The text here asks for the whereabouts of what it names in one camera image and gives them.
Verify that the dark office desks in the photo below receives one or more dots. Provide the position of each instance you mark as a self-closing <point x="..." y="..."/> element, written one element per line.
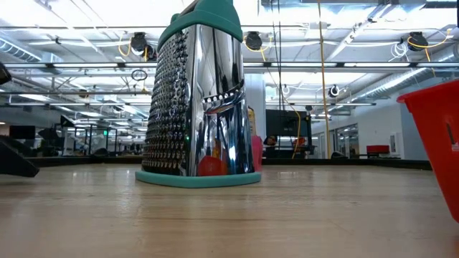
<point x="48" y="136"/>

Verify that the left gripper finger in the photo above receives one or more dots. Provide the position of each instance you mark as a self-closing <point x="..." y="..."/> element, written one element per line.
<point x="14" y="161"/>

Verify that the person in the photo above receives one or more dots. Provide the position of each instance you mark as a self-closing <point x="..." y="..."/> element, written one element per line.
<point x="270" y="140"/>

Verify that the red plastic basket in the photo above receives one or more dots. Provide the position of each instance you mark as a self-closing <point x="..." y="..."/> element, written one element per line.
<point x="437" y="143"/>

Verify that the pink plastic tray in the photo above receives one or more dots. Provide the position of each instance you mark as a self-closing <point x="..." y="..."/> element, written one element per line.
<point x="257" y="154"/>

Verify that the black monitor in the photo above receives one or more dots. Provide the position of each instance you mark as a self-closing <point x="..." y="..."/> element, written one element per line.
<point x="287" y="123"/>

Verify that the red distant bin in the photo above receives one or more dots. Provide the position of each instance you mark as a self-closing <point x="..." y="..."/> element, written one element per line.
<point x="377" y="149"/>

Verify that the yellow Corn Pops cereal box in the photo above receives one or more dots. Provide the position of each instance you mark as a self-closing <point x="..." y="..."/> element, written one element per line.
<point x="252" y="123"/>

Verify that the black metal table frame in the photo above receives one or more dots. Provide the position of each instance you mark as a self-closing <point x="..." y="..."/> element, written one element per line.
<point x="322" y="163"/>

